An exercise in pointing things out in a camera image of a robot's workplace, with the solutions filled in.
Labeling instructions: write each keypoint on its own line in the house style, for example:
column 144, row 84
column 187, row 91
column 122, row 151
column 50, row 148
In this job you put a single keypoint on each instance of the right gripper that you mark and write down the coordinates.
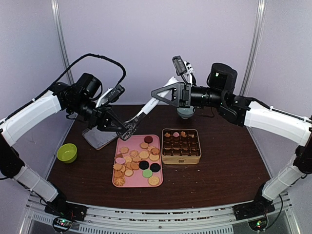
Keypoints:
column 181, row 94

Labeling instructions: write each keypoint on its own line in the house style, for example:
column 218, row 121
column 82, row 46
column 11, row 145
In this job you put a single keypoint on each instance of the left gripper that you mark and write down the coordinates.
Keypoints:
column 103, row 120

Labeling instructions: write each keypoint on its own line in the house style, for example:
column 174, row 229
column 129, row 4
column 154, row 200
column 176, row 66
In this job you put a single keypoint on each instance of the silver metal tin lid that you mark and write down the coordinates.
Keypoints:
column 98, row 139

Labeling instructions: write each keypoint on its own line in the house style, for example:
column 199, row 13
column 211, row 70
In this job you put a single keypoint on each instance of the green round cookie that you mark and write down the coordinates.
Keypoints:
column 147, row 173

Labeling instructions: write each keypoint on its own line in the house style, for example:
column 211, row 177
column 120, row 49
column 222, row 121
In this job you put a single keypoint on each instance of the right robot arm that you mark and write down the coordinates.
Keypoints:
column 252, row 113

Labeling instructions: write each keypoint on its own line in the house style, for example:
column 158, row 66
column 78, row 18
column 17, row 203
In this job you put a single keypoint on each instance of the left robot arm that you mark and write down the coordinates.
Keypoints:
column 79, row 98

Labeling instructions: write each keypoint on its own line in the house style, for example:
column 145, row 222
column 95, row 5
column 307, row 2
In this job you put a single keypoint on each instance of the pale blue ceramic bowl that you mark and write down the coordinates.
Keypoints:
column 185, row 113

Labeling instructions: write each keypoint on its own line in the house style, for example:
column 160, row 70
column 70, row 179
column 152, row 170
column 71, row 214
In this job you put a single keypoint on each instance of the pink tray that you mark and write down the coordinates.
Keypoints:
column 135, row 150

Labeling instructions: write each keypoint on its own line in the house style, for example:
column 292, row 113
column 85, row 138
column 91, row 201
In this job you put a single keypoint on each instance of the green bowl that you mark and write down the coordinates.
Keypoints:
column 67, row 153

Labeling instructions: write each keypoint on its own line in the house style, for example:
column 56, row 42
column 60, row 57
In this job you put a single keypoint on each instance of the black sandwich cookie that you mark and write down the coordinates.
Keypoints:
column 155, row 167
column 144, row 165

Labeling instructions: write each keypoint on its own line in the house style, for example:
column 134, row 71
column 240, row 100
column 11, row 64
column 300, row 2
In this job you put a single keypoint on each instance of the swirl butter cookie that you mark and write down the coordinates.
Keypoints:
column 119, row 181

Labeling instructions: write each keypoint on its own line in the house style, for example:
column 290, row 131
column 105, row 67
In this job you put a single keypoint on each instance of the gold cookie tin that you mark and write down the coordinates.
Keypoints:
column 182, row 150

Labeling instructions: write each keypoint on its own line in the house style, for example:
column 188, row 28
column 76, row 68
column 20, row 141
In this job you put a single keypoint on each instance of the yellow round cookie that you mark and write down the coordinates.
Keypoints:
column 154, row 180

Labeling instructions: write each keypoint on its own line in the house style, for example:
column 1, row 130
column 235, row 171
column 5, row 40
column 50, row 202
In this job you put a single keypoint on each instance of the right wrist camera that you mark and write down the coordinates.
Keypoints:
column 182, row 67

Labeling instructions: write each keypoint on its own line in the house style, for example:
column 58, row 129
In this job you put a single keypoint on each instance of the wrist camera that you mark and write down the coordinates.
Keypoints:
column 110, row 96
column 182, row 67

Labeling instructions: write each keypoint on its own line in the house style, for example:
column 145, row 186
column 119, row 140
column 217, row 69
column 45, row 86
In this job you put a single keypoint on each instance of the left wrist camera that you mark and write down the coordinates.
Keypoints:
column 110, row 96

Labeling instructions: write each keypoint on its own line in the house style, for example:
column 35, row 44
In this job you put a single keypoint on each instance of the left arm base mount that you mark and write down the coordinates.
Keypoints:
column 66, row 210

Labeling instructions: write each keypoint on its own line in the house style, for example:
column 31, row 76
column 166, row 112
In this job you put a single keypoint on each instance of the aluminium corner post right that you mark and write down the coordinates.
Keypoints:
column 255, row 45

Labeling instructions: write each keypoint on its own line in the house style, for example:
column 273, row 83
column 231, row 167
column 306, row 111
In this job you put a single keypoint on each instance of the aluminium corner post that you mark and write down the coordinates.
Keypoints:
column 255, row 45
column 60, row 34

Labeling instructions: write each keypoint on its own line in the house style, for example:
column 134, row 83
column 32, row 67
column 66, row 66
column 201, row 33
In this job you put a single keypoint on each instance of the aluminium corner post left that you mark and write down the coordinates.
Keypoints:
column 60, row 34

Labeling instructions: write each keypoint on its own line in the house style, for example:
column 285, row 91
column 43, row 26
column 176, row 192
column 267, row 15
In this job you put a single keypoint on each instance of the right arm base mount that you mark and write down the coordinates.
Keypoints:
column 252, row 209

